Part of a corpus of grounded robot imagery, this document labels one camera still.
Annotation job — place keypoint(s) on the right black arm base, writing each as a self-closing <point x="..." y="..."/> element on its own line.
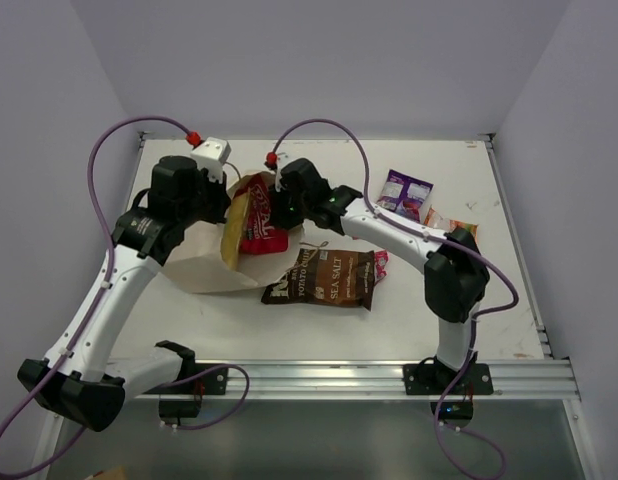
<point x="431" y="378"/>

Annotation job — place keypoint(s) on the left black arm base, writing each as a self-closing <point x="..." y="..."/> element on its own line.
<point x="184" y="402"/>

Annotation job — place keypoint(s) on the orange snack packet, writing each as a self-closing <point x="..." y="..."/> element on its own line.
<point x="434" y="219"/>

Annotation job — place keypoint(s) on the brown cardboard piece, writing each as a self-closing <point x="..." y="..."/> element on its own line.
<point x="115" y="473"/>

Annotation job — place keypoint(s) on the purple snack packet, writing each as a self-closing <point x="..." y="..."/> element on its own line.
<point x="404" y="195"/>

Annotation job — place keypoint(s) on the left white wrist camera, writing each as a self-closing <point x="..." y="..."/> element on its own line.
<point x="211" y="156"/>

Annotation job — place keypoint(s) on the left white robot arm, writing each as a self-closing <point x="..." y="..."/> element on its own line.
<point x="77" y="379"/>

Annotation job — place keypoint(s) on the aluminium front rail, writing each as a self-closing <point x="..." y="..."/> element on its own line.
<point x="390" y="381"/>

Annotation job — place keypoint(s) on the beige paper bag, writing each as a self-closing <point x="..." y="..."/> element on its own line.
<point x="196" y="265"/>

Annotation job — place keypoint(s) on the brown sea salt chips bag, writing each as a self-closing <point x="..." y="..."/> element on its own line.
<point x="335" y="278"/>

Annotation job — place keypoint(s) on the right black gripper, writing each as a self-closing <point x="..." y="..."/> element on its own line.
<point x="285" y="221"/>

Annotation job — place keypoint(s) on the tan yellow chips bag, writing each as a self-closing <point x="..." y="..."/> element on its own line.
<point x="233" y="231"/>

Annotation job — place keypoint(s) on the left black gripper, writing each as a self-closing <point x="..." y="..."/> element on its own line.
<point x="217" y="201"/>

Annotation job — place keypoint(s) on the red snack packet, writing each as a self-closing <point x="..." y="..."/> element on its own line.
<point x="381" y="259"/>

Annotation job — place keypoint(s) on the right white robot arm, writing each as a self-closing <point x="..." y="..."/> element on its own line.
<point x="454" y="279"/>

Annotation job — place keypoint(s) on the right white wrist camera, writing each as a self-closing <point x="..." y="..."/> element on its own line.
<point x="274" y="162"/>

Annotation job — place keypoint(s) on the pink Real chips bag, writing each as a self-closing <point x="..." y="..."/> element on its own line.
<point x="261" y="236"/>

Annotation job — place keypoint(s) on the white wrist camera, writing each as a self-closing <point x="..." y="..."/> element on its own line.
<point x="211" y="156"/>
<point x="274" y="162"/>

